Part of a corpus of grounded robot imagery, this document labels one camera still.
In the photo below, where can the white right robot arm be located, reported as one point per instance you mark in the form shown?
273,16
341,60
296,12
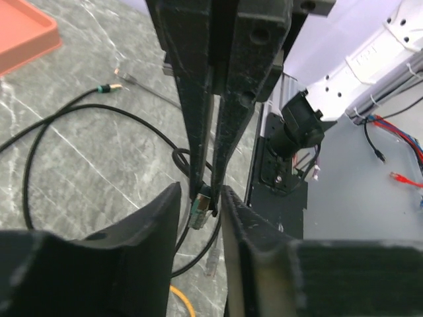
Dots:
230,49

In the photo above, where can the salmon pink tray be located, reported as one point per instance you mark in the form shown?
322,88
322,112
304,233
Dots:
27,33

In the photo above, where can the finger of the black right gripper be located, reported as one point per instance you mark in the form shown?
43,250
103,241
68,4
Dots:
259,31
183,29

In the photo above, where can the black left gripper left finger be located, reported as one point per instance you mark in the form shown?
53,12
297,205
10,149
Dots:
121,270

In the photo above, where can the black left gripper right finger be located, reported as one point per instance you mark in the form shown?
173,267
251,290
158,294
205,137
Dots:
272,274

